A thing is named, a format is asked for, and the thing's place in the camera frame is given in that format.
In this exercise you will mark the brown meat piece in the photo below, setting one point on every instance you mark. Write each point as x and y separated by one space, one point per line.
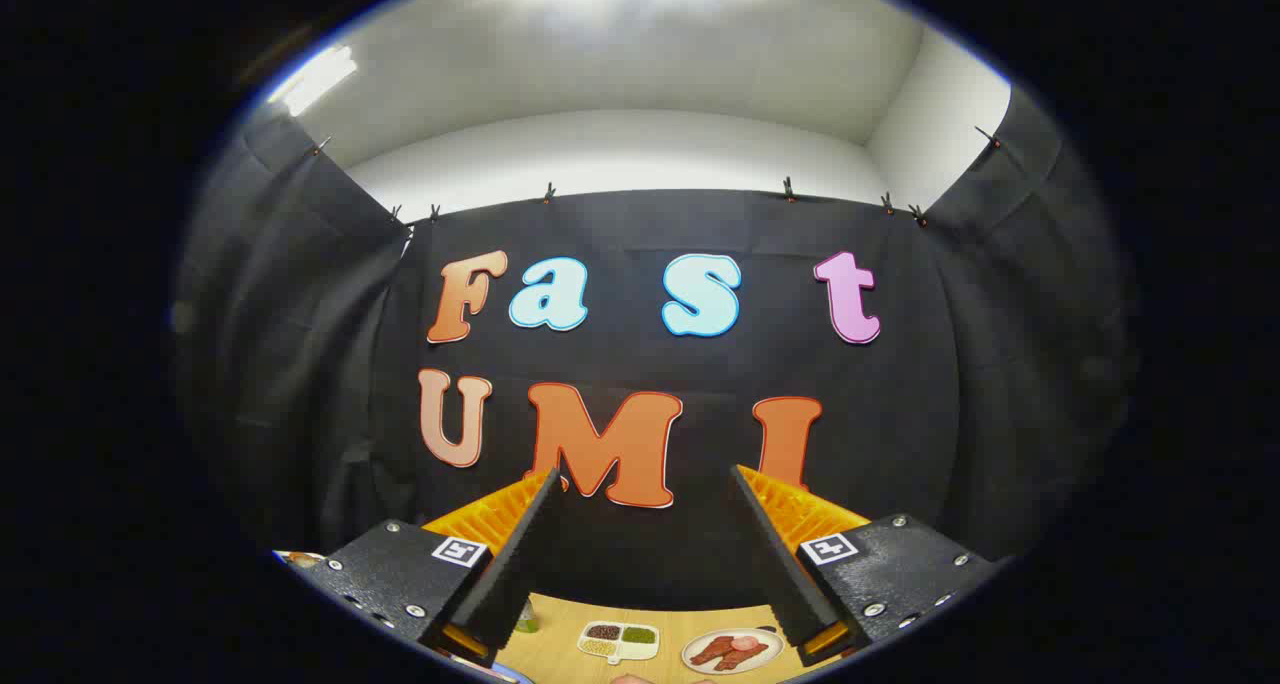
710 651
748 657

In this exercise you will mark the pile of yellow soybeans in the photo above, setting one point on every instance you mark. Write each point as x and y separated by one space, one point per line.
598 648

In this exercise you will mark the pile of green beans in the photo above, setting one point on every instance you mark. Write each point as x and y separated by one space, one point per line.
639 635

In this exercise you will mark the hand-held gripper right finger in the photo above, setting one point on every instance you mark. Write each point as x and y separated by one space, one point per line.
785 574

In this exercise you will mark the white divided tray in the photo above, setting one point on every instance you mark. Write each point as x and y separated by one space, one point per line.
640 652

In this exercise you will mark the pile of dark red beans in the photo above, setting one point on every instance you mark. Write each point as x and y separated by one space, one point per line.
603 631

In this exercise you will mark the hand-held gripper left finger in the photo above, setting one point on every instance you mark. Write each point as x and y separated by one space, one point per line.
520 574

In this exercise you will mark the ceiling light panel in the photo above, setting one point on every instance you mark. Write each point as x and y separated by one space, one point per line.
312 79

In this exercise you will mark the green label metal bottle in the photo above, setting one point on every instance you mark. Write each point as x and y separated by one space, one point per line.
525 619

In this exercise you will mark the white oval plate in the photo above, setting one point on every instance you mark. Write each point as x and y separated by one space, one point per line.
768 654

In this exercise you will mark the pink meat slice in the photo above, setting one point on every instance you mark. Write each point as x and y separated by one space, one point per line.
746 643

